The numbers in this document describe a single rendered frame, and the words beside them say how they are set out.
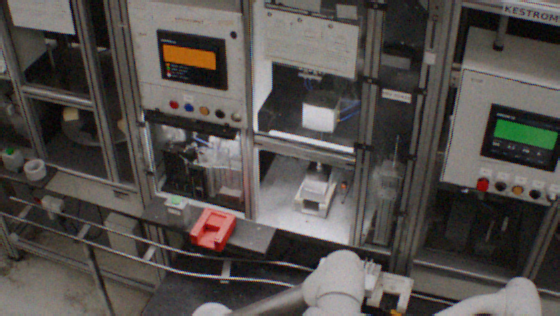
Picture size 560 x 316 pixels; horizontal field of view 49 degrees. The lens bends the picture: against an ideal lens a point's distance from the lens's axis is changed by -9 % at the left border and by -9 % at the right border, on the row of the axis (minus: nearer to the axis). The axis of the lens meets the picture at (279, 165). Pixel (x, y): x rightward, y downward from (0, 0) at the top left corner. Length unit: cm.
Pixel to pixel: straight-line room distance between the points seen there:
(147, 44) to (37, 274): 193
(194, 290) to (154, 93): 83
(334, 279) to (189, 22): 93
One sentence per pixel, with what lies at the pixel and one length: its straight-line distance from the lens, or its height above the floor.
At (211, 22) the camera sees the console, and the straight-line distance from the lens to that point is 212.
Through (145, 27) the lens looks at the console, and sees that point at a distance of 225.
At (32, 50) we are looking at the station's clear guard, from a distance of 269.
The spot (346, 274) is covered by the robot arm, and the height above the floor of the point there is 132.
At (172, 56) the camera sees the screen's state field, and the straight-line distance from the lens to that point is 223.
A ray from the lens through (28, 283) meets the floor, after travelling 383.
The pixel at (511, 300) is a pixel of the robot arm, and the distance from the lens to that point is 198.
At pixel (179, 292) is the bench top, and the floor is 68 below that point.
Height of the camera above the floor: 282
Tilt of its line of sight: 42 degrees down
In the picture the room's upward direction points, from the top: straight up
